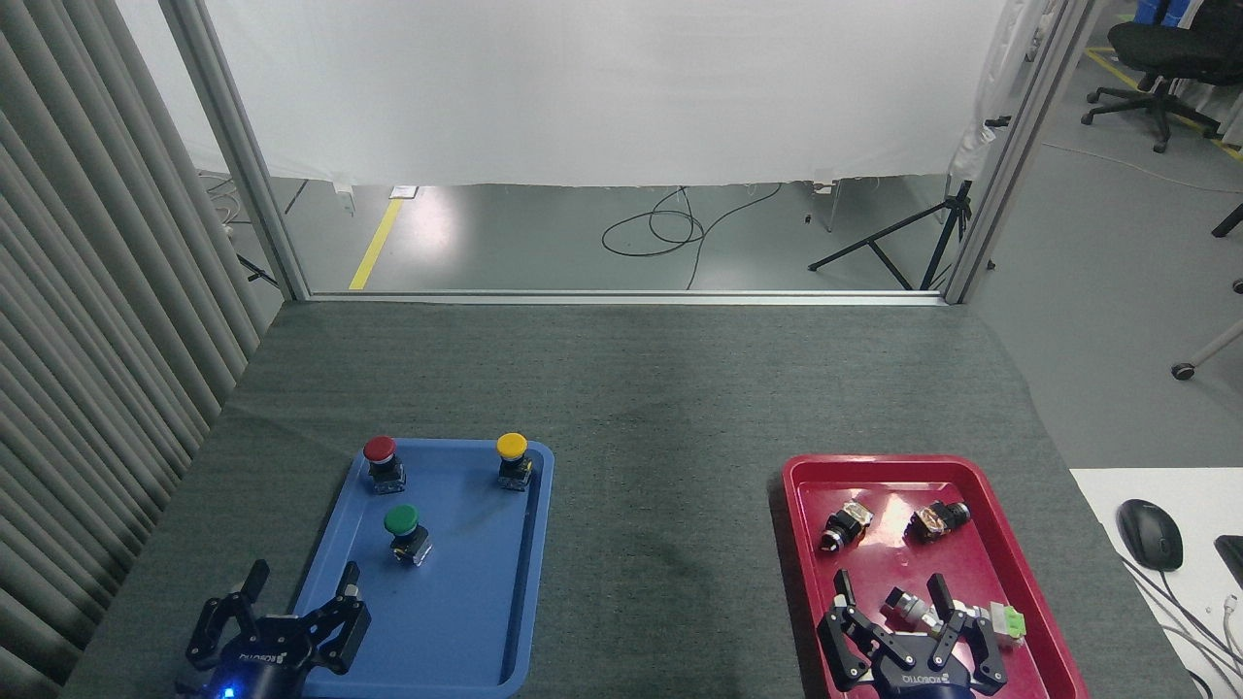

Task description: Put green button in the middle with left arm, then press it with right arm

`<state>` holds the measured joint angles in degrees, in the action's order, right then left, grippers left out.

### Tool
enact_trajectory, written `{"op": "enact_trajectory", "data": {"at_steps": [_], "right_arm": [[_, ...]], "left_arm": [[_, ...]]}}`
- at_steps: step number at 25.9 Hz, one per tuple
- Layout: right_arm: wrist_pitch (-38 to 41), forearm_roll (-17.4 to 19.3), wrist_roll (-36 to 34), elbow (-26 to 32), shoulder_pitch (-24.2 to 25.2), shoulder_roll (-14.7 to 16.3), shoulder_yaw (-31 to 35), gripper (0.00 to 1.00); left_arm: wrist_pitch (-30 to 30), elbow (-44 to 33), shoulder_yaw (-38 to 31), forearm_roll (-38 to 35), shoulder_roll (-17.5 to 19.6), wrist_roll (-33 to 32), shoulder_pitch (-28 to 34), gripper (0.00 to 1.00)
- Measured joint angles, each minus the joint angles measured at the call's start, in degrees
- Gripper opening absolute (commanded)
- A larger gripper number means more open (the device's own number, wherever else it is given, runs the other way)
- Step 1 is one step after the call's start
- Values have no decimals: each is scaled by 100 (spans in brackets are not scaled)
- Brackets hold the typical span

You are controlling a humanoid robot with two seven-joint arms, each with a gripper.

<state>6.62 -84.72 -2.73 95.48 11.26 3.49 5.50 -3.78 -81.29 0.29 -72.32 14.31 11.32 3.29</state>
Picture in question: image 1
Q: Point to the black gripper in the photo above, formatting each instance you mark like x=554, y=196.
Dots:
x=254, y=670
x=918, y=680

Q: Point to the green push button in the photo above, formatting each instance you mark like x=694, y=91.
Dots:
x=402, y=524

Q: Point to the red push button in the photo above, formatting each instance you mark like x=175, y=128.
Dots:
x=381, y=454

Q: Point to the yellow push button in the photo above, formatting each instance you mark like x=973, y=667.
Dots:
x=512, y=451

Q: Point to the red plastic tray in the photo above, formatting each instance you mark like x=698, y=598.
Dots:
x=874, y=553

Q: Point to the blue plastic tray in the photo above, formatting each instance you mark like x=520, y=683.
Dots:
x=456, y=582

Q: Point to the black computer mouse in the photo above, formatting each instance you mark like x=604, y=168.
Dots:
x=1149, y=534

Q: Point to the white side table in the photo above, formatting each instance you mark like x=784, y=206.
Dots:
x=1204, y=505

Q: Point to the black keyboard corner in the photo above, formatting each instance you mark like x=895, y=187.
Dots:
x=1231, y=558

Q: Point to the dark grey table cloth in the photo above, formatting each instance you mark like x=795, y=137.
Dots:
x=641, y=408

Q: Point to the grey pleated curtain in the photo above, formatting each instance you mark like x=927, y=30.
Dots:
x=87, y=291

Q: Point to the yellow floor tape strip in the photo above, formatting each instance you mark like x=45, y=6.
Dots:
x=376, y=243

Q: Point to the white chair leg with castor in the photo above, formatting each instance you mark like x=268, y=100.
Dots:
x=1209, y=354

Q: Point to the black tripod stand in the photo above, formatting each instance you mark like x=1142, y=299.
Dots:
x=908, y=228

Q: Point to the white backdrop sheet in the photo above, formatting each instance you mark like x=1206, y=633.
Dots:
x=583, y=87

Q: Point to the black office chair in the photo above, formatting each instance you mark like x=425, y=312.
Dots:
x=1165, y=44

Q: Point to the silver switch with green block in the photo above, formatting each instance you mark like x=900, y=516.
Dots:
x=1000, y=624

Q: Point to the black brass-ended switch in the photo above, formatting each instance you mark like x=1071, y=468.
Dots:
x=937, y=520

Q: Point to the black knob selector switch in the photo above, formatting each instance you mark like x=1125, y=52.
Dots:
x=841, y=529

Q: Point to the silver frame crossbar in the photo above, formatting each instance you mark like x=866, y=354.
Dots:
x=621, y=297

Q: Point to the silver frame post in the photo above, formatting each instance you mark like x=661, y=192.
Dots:
x=1020, y=155
x=233, y=146

